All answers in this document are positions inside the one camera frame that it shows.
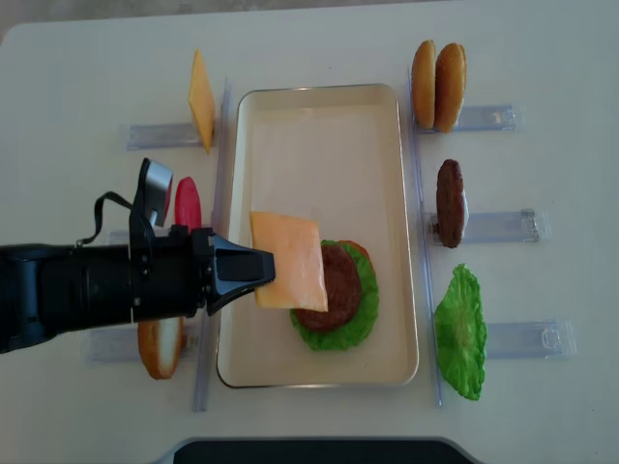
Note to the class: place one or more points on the green lettuce leaf on stack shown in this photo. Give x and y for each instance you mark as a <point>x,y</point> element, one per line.
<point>360,326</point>

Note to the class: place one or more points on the standing green lettuce leaf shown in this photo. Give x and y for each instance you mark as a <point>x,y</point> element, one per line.
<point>461,334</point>

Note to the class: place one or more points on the clear left acrylic rack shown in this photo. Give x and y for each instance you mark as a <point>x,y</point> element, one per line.
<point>119,345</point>

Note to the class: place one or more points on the bread bun slice left rack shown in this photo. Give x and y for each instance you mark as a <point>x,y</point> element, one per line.
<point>159,346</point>

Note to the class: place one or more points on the standing brown meat patty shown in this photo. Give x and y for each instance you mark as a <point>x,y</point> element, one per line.
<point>451,204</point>

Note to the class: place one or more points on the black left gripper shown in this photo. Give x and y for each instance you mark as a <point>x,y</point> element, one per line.
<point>169,273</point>

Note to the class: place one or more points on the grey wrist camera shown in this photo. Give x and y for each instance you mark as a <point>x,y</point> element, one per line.
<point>152,197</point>

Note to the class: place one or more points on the bread bun slice far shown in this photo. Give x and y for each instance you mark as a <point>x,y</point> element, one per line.
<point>423,84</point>

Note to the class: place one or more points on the clear acrylic rack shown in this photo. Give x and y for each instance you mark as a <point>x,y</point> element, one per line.
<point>550,339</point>
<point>119,345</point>

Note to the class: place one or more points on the bread bun slice near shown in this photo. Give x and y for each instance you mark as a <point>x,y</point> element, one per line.
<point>450,85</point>

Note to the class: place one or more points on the cream rectangular tray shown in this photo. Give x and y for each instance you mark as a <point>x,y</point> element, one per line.
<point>318,180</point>

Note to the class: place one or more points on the brown meat patty on stack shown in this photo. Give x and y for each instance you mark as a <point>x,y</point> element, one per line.
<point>344,290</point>

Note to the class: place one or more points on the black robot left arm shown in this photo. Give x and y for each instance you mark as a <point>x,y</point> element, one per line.
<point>52,290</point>

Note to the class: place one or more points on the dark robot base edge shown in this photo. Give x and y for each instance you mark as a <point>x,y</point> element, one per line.
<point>319,450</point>

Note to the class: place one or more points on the red tomato slice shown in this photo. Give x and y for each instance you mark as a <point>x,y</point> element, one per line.
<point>187,208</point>

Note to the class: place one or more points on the orange cheese slice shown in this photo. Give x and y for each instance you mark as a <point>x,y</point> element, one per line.
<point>296,246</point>

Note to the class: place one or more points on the bread bun slice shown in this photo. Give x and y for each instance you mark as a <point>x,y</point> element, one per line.
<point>450,85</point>
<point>423,84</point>

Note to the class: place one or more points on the clear right acrylic rack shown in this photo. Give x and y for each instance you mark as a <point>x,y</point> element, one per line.
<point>550,339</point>

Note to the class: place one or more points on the yellow cheese slice in rack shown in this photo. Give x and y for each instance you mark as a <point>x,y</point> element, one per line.
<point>201,101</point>

